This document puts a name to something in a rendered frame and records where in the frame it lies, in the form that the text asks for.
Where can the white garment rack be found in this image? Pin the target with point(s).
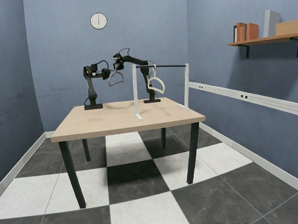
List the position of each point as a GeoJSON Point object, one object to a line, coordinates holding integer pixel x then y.
{"type": "Point", "coordinates": [135, 86]}

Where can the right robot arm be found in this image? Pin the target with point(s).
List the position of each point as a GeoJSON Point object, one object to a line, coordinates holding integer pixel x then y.
{"type": "Point", "coordinates": [88, 74]}

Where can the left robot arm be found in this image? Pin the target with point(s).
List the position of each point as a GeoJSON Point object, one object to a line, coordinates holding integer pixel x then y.
{"type": "Point", "coordinates": [145, 72]}

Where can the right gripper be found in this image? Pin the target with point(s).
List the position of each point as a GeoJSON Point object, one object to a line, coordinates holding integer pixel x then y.
{"type": "Point", "coordinates": [103, 73]}

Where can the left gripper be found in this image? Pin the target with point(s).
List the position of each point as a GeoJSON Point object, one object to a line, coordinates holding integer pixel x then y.
{"type": "Point", "coordinates": [120, 65]}

